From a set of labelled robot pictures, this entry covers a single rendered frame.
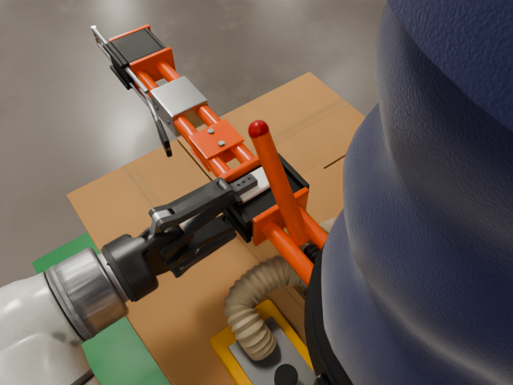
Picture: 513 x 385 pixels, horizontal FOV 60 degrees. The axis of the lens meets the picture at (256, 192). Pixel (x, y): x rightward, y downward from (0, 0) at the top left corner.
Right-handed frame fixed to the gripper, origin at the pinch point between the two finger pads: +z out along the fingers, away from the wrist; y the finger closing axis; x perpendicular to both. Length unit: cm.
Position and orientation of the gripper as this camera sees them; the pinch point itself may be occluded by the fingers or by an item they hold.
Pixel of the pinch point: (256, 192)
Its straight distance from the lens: 57.9
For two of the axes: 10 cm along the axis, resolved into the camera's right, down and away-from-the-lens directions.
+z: 8.0, -4.8, 3.5
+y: 0.0, 5.9, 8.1
